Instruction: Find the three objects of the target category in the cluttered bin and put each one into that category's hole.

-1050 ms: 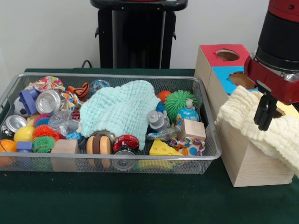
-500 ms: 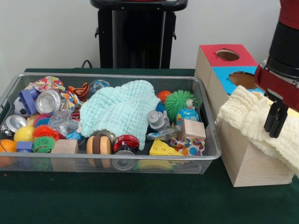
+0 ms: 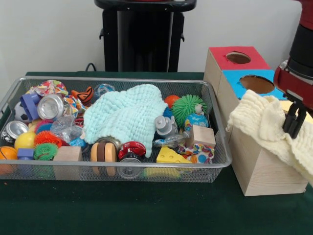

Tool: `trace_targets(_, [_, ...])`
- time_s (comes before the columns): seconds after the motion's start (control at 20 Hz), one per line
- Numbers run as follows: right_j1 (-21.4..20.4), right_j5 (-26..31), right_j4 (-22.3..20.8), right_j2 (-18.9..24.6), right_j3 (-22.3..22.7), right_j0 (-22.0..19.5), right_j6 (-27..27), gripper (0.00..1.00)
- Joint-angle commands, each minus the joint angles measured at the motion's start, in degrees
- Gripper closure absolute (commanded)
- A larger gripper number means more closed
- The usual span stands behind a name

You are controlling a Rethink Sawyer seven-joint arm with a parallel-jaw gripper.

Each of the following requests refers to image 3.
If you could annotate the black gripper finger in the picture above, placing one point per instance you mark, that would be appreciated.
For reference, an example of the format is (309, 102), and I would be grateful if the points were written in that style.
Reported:
(297, 122)
(288, 117)

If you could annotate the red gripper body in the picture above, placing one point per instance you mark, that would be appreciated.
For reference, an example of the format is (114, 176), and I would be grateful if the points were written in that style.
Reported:
(298, 88)

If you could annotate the cream muslin cloth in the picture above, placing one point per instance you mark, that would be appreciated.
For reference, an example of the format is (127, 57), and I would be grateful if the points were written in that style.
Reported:
(259, 120)

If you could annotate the green spiky ball with eyes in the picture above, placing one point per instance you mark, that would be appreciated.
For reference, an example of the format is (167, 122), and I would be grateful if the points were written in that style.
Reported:
(187, 108)

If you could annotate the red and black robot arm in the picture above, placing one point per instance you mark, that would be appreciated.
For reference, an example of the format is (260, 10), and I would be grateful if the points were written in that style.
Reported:
(303, 44)

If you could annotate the wooden box with three holes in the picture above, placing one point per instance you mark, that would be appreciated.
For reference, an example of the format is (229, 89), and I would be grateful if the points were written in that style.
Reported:
(254, 171)

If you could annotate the clear mesh bin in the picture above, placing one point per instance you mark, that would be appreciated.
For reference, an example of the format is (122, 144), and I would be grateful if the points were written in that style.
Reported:
(218, 156)

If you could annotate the plain wooden block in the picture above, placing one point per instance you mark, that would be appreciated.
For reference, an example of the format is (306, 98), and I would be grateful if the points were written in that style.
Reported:
(200, 135)

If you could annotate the blue globe ball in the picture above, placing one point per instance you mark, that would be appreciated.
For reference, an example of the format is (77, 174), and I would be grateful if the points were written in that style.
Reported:
(196, 122)

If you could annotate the red ball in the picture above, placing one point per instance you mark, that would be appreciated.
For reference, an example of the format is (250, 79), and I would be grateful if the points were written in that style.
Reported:
(171, 100)

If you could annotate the blue spiky ball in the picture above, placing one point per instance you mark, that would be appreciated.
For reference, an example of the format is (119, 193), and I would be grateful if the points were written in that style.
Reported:
(167, 112)

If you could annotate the yellow cheese wedge toy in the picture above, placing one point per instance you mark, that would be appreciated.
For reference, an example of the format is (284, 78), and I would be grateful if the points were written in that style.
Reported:
(171, 156)

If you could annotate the mint green muslin cloth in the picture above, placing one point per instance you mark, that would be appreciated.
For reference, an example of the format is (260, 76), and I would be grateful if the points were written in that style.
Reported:
(127, 115)

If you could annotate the dark green tablecloth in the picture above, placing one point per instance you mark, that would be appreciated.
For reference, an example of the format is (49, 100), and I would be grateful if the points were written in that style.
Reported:
(146, 210)

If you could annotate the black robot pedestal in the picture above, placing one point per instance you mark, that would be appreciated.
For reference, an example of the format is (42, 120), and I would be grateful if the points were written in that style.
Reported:
(142, 39)

